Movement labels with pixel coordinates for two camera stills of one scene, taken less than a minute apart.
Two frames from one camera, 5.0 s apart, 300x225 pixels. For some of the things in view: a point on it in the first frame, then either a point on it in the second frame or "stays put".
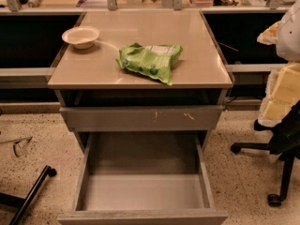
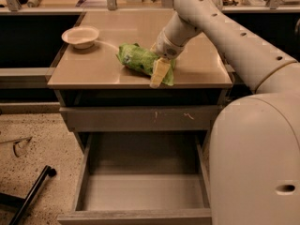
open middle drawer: x=143 y=178 stays put
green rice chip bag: x=154 y=60 stays put
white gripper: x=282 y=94 -> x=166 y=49
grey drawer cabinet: x=144 y=161 stays put
